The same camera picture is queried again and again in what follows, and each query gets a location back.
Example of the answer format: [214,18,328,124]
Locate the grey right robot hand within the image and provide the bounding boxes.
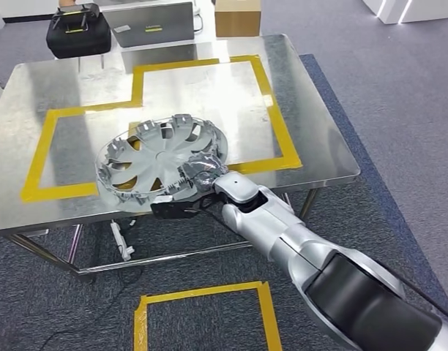
[178,154,229,196]

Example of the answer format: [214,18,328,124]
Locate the grey plastic wheel hubcap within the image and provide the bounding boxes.
[95,113,230,213]

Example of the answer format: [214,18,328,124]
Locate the brown cardboard box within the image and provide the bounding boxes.
[213,0,263,39]

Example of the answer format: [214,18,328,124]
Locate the white lit plinths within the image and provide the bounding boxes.
[362,0,448,25]

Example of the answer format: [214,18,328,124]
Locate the steel workbench table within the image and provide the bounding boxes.
[0,32,361,284]

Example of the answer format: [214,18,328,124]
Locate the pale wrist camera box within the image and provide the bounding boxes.
[150,193,190,222]

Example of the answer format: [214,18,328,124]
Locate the grey laptop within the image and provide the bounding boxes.
[99,1,195,50]

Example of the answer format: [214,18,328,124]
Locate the black carry bag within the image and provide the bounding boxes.
[46,2,112,60]

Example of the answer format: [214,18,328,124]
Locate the white power strip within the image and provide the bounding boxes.
[110,219,136,263]

